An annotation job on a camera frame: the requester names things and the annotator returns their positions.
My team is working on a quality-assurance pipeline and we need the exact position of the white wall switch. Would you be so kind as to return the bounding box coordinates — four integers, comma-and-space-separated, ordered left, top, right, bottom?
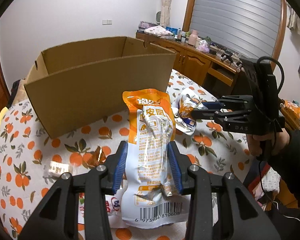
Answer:
102, 20, 113, 25

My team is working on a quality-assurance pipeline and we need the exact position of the floral folded cloth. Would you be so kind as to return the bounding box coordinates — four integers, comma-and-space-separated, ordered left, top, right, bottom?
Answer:
144, 25, 174, 37

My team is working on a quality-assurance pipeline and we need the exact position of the grey window blind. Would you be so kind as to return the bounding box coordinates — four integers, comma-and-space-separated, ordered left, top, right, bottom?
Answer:
190, 0, 281, 59

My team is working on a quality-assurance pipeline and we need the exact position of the orange white snack pouch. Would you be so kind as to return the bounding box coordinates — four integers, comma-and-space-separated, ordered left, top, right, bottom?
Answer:
121, 89, 190, 229

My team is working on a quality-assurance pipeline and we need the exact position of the person right hand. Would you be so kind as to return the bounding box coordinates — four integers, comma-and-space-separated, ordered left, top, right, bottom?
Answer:
247, 129, 290, 157

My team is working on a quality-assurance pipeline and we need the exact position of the small white candy packet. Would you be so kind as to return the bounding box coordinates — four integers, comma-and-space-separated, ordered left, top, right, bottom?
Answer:
47, 161, 73, 177

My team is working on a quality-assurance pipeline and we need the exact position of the bronze foil snack packet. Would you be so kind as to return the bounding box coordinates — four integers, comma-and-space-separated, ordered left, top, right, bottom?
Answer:
87, 146, 106, 168

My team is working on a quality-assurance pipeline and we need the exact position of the cream curtain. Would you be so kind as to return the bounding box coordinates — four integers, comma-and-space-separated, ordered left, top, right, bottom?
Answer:
160, 0, 172, 27

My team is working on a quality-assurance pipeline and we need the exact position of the brown cardboard box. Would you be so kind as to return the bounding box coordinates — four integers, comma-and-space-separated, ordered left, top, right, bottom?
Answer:
25, 36, 176, 139

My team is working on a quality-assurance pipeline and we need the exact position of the red white snack pouch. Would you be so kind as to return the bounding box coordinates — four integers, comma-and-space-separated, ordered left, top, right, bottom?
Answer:
78, 189, 128, 231

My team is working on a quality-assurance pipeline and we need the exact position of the orange print tablecloth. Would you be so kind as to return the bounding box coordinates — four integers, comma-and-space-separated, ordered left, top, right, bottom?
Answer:
0, 68, 263, 240

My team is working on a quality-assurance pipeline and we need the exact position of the pink bottle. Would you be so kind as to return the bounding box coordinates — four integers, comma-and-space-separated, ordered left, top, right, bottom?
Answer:
188, 30, 198, 46

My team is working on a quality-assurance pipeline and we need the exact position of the wooden sideboard cabinet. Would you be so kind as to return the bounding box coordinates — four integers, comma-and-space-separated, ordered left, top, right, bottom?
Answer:
135, 32, 250, 98

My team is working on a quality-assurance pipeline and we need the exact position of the silver orange snack pouch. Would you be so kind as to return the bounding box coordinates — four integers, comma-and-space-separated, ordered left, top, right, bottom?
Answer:
172, 90, 207, 135

